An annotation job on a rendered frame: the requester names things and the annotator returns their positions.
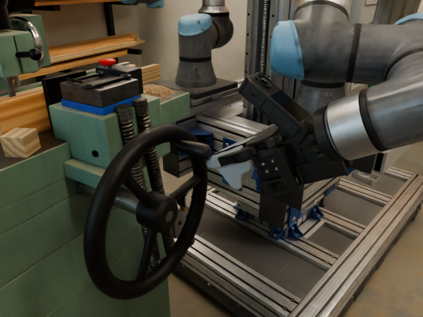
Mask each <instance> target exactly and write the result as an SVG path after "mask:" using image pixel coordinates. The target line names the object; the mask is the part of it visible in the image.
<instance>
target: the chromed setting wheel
mask: <svg viewBox="0 0 423 317"><path fill-rule="evenodd" d="M10 22H11V27H12V28H11V29H10V30H17V31H29V32H30V33H31V35H32V39H33V44H34V48H37V49H39V51H41V53H42V57H41V59H40V60H37V62H38V68H39V70H40V69H41V68H42V66H43V63H44V60H45V50H44V46H43V42H42V39H41V37H40V34H39V32H38V31H37V29H36V28H35V27H34V26H33V24H32V23H30V22H29V21H28V20H27V19H25V18H22V17H19V16H15V17H12V18H10Z"/></svg>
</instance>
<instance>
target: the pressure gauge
mask: <svg viewBox="0 0 423 317"><path fill-rule="evenodd" d="M191 190H192V191H191ZM192 193H193V187H192V188H191V189H190V190H189V191H188V192H187V193H186V194H185V195H183V196H182V197H181V198H180V199H179V200H178V201H177V203H178V204H179V205H180V207H181V209H182V211H186V208H188V209H189V207H190V204H191V198H192V197H191V196H192Z"/></svg>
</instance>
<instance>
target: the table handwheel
mask: <svg viewBox="0 0 423 317"><path fill-rule="evenodd" d="M179 140H183V141H192V142H199V141H198V140H197V139H196V137H195V136H194V135H193V134H192V133H190V132H189V131H188V130H187V129H185V128H183V127H180V126H176V125H159V126H155V127H152V128H149V129H148V130H145V131H143V132H142V133H140V134H139V135H137V136H136V137H134V138H133V139H132V140H130V141H129V142H128V143H127V144H126V145H125V146H124V147H123V148H122V149H121V150H120V151H119V152H118V153H117V155H116V156H115V157H114V159H113V160H112V161H111V163H110V164H109V166H108V167H107V169H106V170H105V172H104V174H103V175H102V177H101V179H100V181H99V183H98V185H97V187H96V188H95V187H91V186H89V185H87V184H83V183H81V182H77V190H78V191H79V192H80V193H82V194H85V195H87V196H90V197H92V200H91V203H90V205H89V209H88V212H87V216H86V222H85V227H84V241H83V246H84V259H85V263H86V268H87V271H88V274H89V276H90V278H91V280H92V281H93V283H94V285H95V286H96V287H97V288H98V289H99V290H100V291H101V292H102V293H103V294H105V295H107V296H109V297H111V298H113V299H120V300H128V299H134V298H138V297H140V296H143V295H145V294H147V293H148V292H150V291H152V290H153V289H155V288H156V287H157V286H159V285H160V284H161V283H162V282H164V281H165V280H166V279H167V278H168V276H169V275H170V274H171V273H172V272H173V270H174V269H175V268H176V267H177V266H178V264H179V263H180V261H181V260H182V258H183V257H184V255H185V254H186V252H187V250H188V248H189V246H190V245H191V242H192V241H193V238H194V237H195V234H196V232H197V229H198V227H199V224H200V221H201V217H202V214H203V210H204V207H205V201H206V194H207V187H208V171H207V166H206V159H204V160H203V159H200V158H196V157H193V156H190V155H189V158H190V161H191V165H192V168H193V176H192V177H191V178H190V179H188V180H187V181H186V182H185V183H184V184H183V185H182V186H181V187H179V188H178V189H176V190H175V191H174V192H172V193H171V194H170V195H168V196H166V195H164V194H161V193H159V192H155V191H150V192H146V191H145V190H144V189H143V188H142V187H141V186H140V185H139V184H138V182H137V181H136V180H135V179H134V178H133V177H132V175H131V174H130V173H129V172H130V171H131V169H132V168H133V166H134V165H135V164H136V163H137V162H138V161H139V160H140V159H141V158H142V157H143V156H144V155H145V154H146V153H147V152H148V151H150V150H151V149H153V148H154V147H156V146H158V145H160V144H162V143H167V142H174V143H177V142H178V141H179ZM122 184H124V185H125V186H126V187H127V188H128V189H126V188H124V187H121V185H122ZM192 187H193V194H192V198H191V204H190V207H189V212H188V215H187V218H186V221H185V223H184V226H183V229H182V230H181V232H180V234H179V236H178V239H177V240H176V242H175V244H174V245H173V247H172V248H171V250H170V251H169V253H168V254H167V255H166V256H165V258H164V259H163V260H162V261H161V263H160V264H159V265H158V266H157V267H155V268H154V269H153V270H151V271H150V272H149V273H148V270H149V265H150V260H151V256H152V252H153V249H154V245H155V240H156V237H157V233H164V232H165V231H167V230H168V229H170V228H171V227H172V226H173V224H174V223H175V221H176V218H177V216H178V204H177V201H178V200H179V199H180V198H181V197H182V196H183V195H185V194H186V193H187V192H188V191H189V190H190V189H191V188H192ZM112 206H114V207H117V208H120V209H122V210H124V211H127V212H129V213H132V214H135V215H136V219H137V222H138V224H140V225H142V226H144V227H146V228H148V229H147V234H146V238H145V244H144V249H143V253H142V258H141V261H140V265H139V268H138V273H137V277H136V280H133V281H123V280H120V279H119V278H117V277H116V276H115V275H114V274H113V273H112V271H111V269H110V267H109V265H108V261H107V258H106V229H107V225H108V219H109V217H110V212H111V209H112Z"/></svg>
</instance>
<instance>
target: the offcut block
mask: <svg viewBox="0 0 423 317"><path fill-rule="evenodd" d="M0 140H1V144H2V147H3V151H4V155H5V157H18V158H28V157H29V156H30V155H32V154H33V153H35V152H36V151H37V150H38V149H40V148H41V145H40V140H39V137H38V132H37V129H36V128H14V129H12V130H11V131H9V132H7V133H6V134H4V135H2V136H0Z"/></svg>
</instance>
